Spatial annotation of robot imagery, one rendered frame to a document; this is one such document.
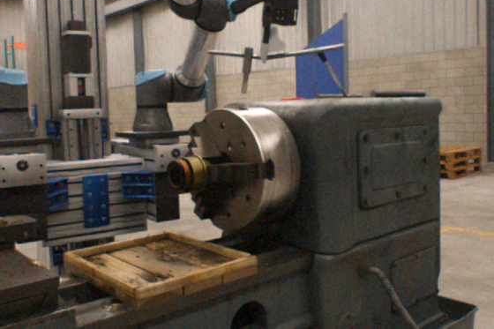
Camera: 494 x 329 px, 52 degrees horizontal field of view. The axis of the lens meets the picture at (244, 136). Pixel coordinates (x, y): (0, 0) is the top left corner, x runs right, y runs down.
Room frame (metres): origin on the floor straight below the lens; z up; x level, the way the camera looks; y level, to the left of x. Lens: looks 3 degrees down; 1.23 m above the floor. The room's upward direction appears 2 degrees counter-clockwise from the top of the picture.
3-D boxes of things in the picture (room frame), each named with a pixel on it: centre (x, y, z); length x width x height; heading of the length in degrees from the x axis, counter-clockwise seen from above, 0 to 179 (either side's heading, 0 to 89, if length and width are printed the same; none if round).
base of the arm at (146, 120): (1.92, 0.34, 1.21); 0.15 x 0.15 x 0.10
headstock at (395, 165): (1.59, -0.27, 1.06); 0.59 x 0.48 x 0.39; 131
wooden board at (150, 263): (1.16, 0.21, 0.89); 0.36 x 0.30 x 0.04; 41
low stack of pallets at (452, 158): (8.82, -3.48, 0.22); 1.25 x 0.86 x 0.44; 134
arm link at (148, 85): (1.92, 0.34, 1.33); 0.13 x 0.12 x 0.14; 114
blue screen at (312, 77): (8.14, -1.16, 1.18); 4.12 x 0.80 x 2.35; 2
